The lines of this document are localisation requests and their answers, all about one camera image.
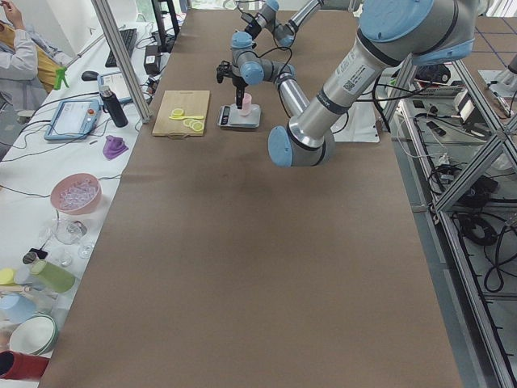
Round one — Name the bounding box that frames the light blue cup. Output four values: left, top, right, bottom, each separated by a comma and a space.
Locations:
1, 293, 36, 324

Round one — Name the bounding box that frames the red cup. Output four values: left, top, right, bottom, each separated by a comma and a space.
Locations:
1, 351, 50, 382

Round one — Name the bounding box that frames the teach pendant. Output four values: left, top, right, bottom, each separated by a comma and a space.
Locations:
97, 72, 132, 103
44, 99, 101, 141

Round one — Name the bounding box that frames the aluminium frame post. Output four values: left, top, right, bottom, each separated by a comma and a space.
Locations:
91, 0, 152, 124

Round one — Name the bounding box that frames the person in white coat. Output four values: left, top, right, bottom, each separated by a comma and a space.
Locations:
1, 1, 72, 112

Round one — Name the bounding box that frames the wine glass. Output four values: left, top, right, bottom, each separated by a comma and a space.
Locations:
53, 219, 95, 259

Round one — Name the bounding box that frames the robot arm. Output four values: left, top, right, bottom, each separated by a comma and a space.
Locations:
217, 0, 478, 167

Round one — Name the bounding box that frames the black water bottle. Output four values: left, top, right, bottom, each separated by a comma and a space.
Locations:
99, 85, 128, 128

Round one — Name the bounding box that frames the black computer mouse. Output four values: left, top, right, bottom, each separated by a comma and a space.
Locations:
81, 70, 99, 82

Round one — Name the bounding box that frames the yellow cup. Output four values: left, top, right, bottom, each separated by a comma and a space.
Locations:
0, 268, 17, 286

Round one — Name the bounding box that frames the wooden cutting board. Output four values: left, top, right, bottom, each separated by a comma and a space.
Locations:
152, 91, 210, 138

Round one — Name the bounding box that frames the white green bowl stack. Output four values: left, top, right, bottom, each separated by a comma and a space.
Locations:
9, 314, 58, 356

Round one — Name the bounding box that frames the green cup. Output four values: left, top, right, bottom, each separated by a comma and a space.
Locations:
30, 259, 75, 293

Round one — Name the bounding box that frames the lemon slice lower stack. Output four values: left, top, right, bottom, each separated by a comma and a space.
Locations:
190, 121, 204, 133

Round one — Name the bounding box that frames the pink bowl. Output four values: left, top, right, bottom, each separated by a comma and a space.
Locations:
50, 173, 102, 215

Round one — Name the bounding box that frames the yellow toy knife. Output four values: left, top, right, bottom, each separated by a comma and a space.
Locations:
169, 115, 205, 120

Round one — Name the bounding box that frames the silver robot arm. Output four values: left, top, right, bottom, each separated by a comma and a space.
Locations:
241, 0, 324, 48

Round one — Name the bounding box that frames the upper teach pendant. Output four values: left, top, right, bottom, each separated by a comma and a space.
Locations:
97, 72, 132, 103

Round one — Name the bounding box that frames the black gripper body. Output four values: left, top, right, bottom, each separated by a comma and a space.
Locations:
242, 12, 263, 40
231, 65, 247, 97

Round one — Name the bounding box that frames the lemon slice near knife tip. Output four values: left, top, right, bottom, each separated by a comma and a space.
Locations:
170, 108, 184, 118

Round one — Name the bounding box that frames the pink plastic cup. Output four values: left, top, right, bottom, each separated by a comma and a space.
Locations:
237, 93, 252, 116

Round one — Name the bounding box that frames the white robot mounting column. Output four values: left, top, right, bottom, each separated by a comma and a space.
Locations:
331, 102, 380, 143

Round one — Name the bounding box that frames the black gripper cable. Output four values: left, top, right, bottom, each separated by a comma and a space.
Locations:
233, 0, 296, 82

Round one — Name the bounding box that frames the lower teach pendant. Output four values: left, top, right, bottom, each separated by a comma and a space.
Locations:
44, 99, 101, 141

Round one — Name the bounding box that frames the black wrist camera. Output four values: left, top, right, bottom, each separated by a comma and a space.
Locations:
216, 61, 233, 84

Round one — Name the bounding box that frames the black keyboard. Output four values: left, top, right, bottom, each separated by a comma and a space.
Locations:
104, 27, 139, 69

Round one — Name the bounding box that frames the purple cloth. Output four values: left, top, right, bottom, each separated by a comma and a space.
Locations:
103, 135, 128, 160

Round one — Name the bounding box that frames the green plastic clamp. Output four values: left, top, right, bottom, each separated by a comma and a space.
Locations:
53, 66, 69, 91

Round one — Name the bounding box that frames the silver digital kitchen scale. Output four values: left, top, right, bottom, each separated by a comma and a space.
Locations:
217, 103, 262, 129

